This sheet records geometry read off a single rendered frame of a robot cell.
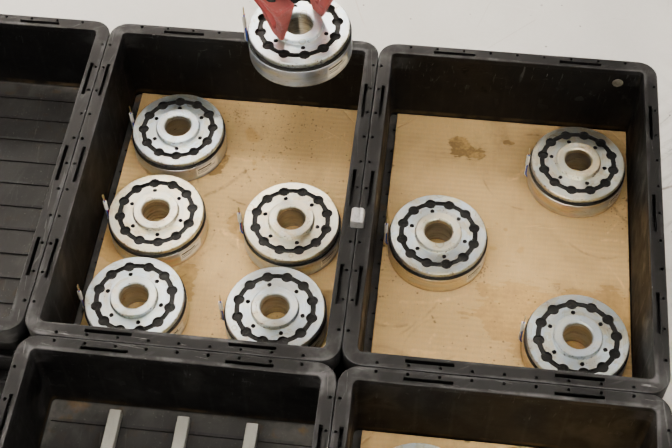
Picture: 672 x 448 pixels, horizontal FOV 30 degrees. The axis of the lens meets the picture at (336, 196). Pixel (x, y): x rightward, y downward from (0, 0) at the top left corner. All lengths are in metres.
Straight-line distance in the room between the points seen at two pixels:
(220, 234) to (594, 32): 0.64
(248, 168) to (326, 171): 0.09
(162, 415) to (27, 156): 0.37
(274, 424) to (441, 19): 0.70
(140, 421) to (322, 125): 0.41
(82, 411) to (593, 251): 0.55
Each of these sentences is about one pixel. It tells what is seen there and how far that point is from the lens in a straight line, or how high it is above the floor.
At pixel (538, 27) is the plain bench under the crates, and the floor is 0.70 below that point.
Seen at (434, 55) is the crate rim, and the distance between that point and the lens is 1.38.
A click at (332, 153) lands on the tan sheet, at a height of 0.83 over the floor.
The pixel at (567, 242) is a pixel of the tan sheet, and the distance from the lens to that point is 1.36.
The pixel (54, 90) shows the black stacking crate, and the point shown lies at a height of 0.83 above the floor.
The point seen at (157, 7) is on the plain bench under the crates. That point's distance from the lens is 1.77.
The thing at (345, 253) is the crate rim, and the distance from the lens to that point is 1.22.
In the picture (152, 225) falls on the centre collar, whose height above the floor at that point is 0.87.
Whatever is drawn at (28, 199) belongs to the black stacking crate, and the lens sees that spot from 1.43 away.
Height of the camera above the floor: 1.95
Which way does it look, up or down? 54 degrees down
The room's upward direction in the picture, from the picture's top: 1 degrees counter-clockwise
